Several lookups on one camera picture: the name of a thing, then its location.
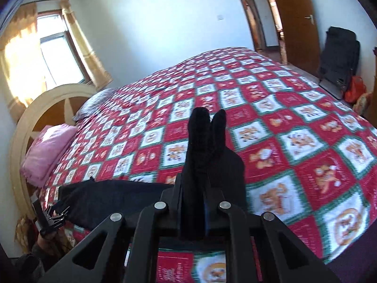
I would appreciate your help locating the black pants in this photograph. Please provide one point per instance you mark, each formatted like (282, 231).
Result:
(203, 141)

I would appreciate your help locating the yellow patterned bag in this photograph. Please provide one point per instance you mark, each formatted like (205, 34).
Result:
(363, 103)

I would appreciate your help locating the person's left forearm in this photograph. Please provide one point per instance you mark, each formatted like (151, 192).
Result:
(32, 261)

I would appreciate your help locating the patterned cloth pile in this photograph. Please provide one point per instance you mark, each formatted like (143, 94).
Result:
(25, 228)

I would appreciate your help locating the white wall switch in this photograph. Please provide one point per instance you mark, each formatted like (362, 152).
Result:
(220, 17)

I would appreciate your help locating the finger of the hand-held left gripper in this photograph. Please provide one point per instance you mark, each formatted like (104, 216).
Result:
(57, 216)
(37, 210)

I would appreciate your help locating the red checked printed bed sheet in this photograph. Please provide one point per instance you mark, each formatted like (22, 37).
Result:
(294, 109)

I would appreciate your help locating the brown door frame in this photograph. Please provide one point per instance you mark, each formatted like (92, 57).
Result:
(250, 14)

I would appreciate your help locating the folded pink blanket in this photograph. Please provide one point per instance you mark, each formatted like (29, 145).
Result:
(48, 153)

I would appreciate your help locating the wide yellow patterned curtain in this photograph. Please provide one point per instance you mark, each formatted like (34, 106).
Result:
(17, 64)

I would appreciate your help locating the narrow yellow patterned curtain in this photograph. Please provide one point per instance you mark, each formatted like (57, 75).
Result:
(85, 53)

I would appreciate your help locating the brown wooden door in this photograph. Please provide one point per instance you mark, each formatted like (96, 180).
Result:
(294, 29)

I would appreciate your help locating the black folding chair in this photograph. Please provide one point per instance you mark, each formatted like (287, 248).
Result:
(338, 62)

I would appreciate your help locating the orange bag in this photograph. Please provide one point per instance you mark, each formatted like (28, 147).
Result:
(355, 90)

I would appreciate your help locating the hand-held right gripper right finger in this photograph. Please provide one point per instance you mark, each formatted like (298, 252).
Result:
(208, 213)

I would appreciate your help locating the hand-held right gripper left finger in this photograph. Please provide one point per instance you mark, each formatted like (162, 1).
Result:
(173, 210)

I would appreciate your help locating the striped grey pillow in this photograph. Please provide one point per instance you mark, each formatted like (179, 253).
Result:
(94, 103)

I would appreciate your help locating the cream wooden bed headboard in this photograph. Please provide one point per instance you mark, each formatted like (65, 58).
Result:
(17, 141)

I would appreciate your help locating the brown framed window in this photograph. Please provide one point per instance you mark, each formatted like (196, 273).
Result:
(63, 56)

